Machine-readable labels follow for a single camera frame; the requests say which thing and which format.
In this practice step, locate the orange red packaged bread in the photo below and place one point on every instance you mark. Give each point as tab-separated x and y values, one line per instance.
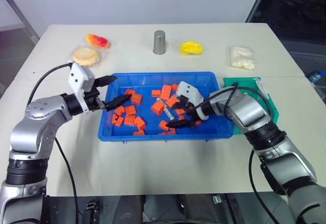
98	40

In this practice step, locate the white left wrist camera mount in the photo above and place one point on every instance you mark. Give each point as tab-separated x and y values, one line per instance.
79	80

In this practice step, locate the grey metal cup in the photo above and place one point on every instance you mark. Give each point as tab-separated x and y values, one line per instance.
159	42

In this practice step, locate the grey metal frame post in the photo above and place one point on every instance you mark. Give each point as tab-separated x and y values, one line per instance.
21	12

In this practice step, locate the white packaged snack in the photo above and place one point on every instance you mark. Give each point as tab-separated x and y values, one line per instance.
242	56

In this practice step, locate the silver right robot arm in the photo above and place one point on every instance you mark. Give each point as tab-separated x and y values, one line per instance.
257	114

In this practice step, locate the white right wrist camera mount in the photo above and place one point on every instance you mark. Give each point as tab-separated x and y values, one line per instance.
188	90

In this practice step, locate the yellow packaged snack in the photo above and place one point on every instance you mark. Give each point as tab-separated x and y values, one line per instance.
191	48

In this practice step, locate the silver battery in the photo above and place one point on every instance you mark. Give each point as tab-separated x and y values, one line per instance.
161	99
168	113

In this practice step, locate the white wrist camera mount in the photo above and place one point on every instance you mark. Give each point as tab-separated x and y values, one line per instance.
79	80
188	90

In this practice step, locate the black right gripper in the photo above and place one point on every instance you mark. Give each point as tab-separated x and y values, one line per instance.
192	115

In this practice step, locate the blue plastic bin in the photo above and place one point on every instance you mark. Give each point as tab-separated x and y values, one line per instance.
152	135

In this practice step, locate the orange toy brick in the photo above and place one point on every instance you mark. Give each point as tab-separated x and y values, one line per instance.
131	110
181	117
174	86
140	122
166	92
157	107
179	112
170	132
196	123
129	120
163	124
139	132
156	93
119	110
129	92
136	99
117	120
171	101

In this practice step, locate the round packaged cookie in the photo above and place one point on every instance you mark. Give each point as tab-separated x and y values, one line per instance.
85	56

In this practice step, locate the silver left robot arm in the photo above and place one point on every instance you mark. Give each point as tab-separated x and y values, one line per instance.
38	122

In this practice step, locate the clear plastic water bottle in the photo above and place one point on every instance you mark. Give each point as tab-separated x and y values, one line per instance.
317	77

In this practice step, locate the small metal buckle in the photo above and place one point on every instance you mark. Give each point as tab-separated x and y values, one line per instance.
216	199
91	206

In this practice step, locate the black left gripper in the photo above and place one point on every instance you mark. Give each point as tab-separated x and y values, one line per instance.
92	101

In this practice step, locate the green plastic bin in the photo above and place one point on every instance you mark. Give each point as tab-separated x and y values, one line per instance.
244	83

